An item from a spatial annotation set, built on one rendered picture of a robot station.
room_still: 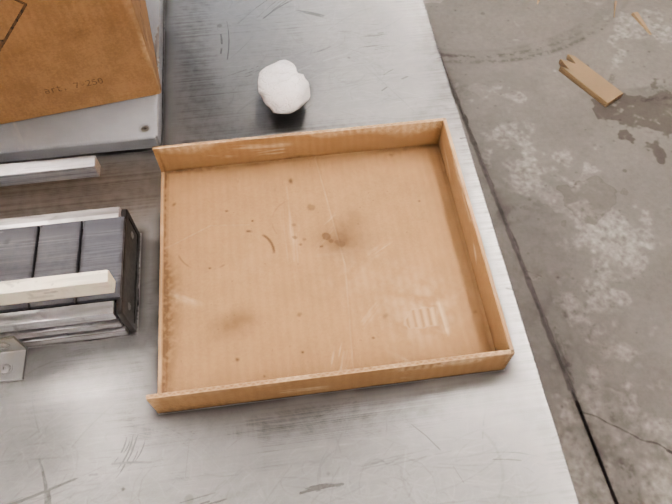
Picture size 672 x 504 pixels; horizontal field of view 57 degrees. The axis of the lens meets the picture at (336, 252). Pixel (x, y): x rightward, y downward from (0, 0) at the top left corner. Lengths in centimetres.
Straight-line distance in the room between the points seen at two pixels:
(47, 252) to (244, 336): 19
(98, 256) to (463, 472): 36
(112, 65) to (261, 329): 32
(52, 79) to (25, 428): 34
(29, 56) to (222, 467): 43
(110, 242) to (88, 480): 20
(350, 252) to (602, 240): 119
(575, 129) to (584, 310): 58
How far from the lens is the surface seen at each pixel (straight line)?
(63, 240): 60
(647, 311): 167
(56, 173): 54
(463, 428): 55
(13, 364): 62
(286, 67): 72
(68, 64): 70
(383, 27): 82
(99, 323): 57
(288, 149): 65
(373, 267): 59
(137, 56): 69
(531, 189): 175
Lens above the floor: 135
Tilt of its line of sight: 59 degrees down
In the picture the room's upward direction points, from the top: straight up
